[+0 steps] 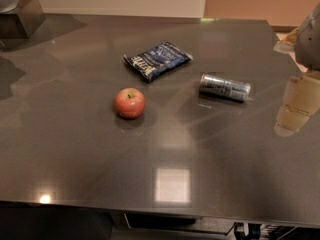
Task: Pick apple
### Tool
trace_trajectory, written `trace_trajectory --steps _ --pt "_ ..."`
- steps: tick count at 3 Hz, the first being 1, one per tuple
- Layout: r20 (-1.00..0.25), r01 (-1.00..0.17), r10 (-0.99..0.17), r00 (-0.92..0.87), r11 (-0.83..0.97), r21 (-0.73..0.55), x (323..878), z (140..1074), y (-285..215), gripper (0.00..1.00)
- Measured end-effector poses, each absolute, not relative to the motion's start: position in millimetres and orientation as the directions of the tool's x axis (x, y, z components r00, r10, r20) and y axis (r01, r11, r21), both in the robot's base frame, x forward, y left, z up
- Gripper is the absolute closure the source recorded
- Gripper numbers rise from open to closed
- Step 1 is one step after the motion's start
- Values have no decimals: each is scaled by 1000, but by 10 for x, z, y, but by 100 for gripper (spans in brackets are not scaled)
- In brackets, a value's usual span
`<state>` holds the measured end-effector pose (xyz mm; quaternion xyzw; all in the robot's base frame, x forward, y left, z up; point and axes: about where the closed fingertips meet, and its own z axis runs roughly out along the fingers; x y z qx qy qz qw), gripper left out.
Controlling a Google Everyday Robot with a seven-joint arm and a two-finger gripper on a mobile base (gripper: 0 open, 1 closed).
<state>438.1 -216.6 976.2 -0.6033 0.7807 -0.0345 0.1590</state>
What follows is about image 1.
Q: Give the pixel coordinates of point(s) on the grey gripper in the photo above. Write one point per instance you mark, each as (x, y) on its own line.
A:
(309, 45)

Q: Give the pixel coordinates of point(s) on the red apple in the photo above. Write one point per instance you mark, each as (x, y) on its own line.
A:
(129, 103)

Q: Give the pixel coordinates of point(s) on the silver drink can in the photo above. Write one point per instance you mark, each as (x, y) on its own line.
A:
(230, 89)

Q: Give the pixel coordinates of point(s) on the blue snack bag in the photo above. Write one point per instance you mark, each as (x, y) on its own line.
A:
(158, 60)

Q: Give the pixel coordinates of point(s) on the dark box stand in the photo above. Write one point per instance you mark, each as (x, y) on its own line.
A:
(23, 21)

